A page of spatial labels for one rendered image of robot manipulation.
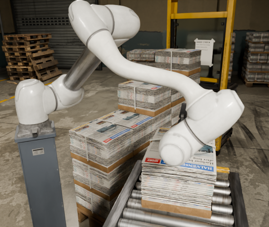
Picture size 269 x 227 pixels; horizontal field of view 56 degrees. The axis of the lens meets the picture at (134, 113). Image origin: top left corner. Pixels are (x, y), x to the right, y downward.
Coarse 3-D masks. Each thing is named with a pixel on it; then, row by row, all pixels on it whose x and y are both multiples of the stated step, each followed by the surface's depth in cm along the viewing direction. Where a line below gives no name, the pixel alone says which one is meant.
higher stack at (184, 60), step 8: (160, 56) 254; (168, 56) 249; (176, 56) 243; (184, 56) 238; (192, 56) 241; (200, 56) 257; (160, 64) 257; (168, 64) 251; (176, 64) 246; (184, 64) 241; (192, 64) 244; (200, 64) 260
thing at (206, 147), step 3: (153, 138) 119; (156, 138) 119; (153, 141) 117; (156, 141) 117; (159, 141) 116; (156, 144) 113; (210, 144) 112; (213, 144) 112; (204, 147) 110; (207, 147) 110; (210, 147) 110; (213, 147) 110
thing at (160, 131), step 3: (159, 129) 130; (162, 129) 130; (165, 129) 130; (168, 129) 129; (156, 132) 126; (159, 132) 126; (162, 132) 126; (165, 132) 125; (156, 135) 122; (159, 135) 122; (162, 135) 122; (210, 141) 115; (213, 141) 115
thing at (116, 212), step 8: (136, 168) 138; (136, 176) 131; (128, 184) 125; (128, 192) 119; (120, 200) 113; (112, 208) 109; (120, 208) 108; (112, 216) 104; (120, 216) 104; (104, 224) 100; (112, 224) 100
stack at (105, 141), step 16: (112, 112) 218; (128, 112) 217; (176, 112) 236; (80, 128) 185; (96, 128) 185; (112, 128) 184; (128, 128) 184; (144, 128) 197; (80, 144) 180; (96, 144) 167; (112, 144) 168; (128, 144) 182; (96, 160) 173; (112, 160) 171; (128, 160) 186; (80, 176) 190; (96, 176) 178; (112, 176) 174; (128, 176) 191; (80, 192) 198; (112, 192) 178; (96, 208) 190; (96, 224) 195
